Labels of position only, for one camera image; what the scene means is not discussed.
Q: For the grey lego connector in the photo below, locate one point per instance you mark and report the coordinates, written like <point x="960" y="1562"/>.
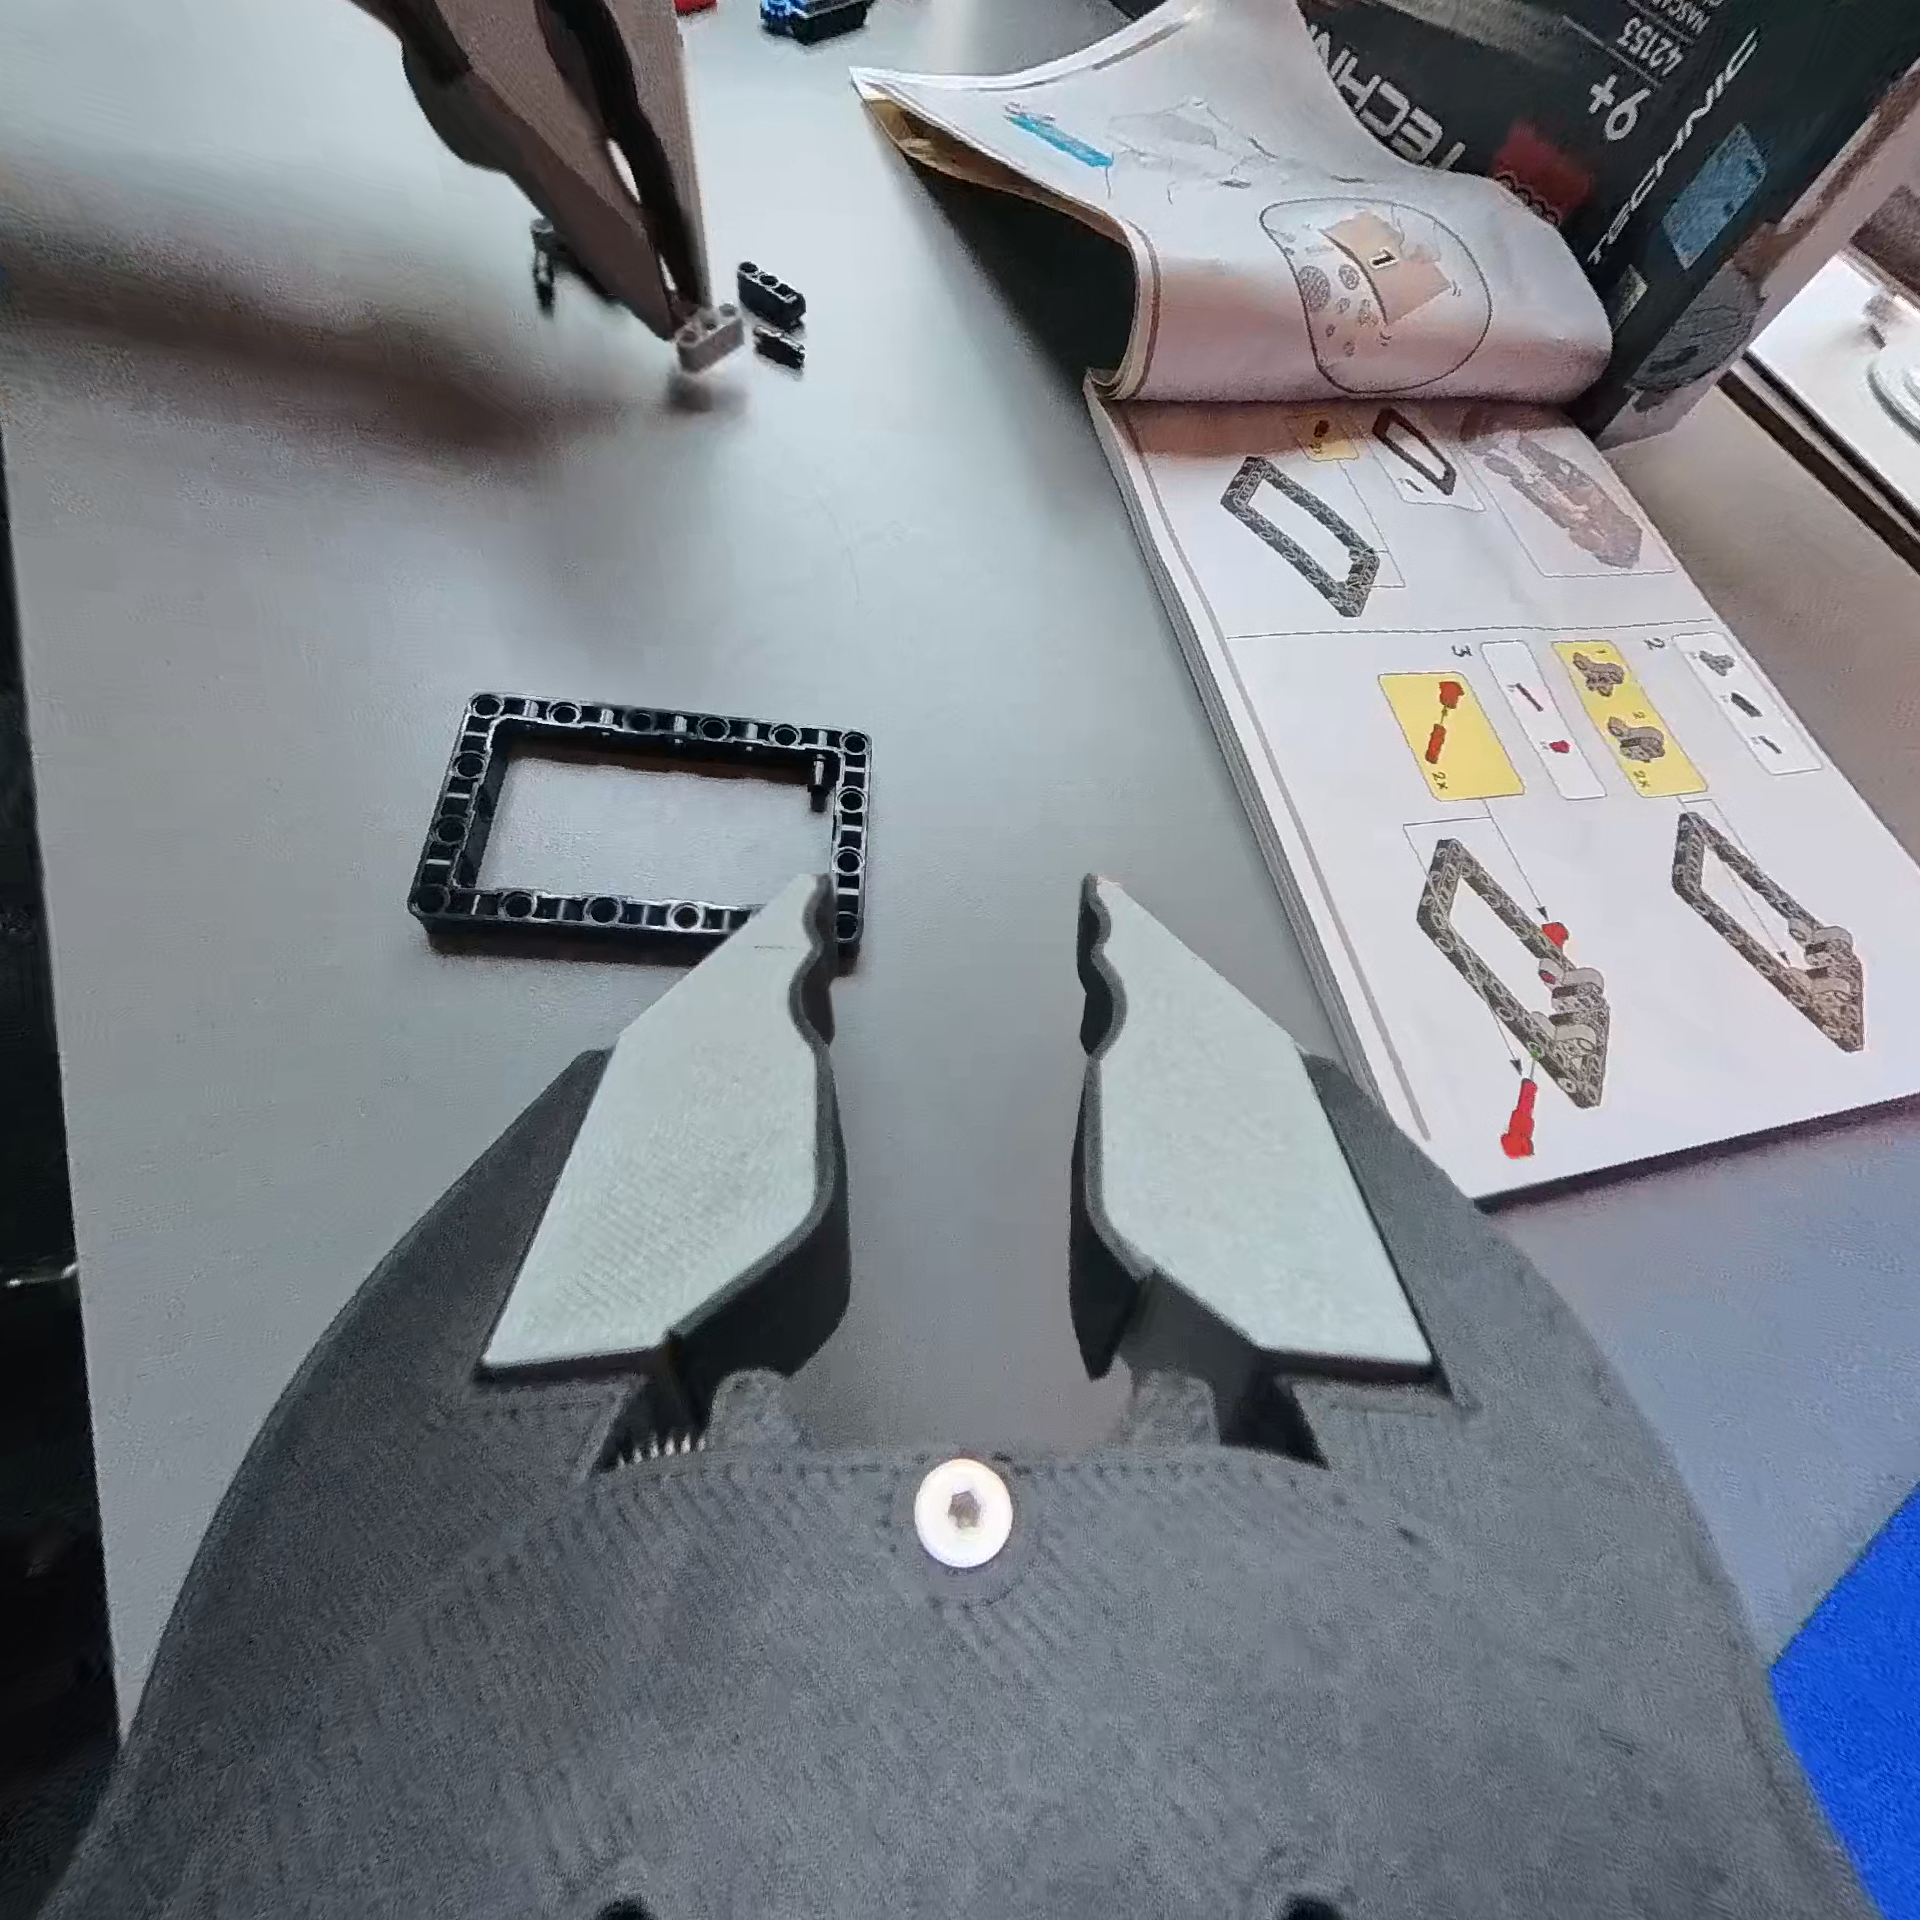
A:
<point x="710" y="339"/>

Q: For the black rectangular lego frame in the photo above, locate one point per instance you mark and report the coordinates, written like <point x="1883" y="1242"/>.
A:
<point x="450" y="810"/>

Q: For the short black lego beam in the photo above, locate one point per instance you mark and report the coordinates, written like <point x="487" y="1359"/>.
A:
<point x="770" y="294"/>

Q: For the lego set box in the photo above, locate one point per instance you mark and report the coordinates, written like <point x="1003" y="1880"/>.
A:
<point x="1650" y="89"/>

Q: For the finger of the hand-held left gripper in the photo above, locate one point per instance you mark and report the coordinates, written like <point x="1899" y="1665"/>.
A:
<point x="523" y="105"/>
<point x="678" y="150"/>

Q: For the pile of small lego pieces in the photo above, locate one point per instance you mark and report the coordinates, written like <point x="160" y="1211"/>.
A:
<point x="809" y="15"/>

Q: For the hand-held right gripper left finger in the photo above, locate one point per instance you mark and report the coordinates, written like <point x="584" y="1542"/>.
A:
<point x="674" y="1170"/>

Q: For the dark grey lego piece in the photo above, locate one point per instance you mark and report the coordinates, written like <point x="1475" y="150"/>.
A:
<point x="547" y="254"/>

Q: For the blue plastic bin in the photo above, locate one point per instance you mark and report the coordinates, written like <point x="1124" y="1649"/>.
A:
<point x="1852" y="1739"/>

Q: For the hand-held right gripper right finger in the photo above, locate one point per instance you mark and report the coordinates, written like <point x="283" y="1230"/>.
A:
<point x="1260" y="1184"/>

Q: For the lego instruction booklet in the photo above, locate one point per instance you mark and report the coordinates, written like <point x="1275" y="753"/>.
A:
<point x="1348" y="721"/>

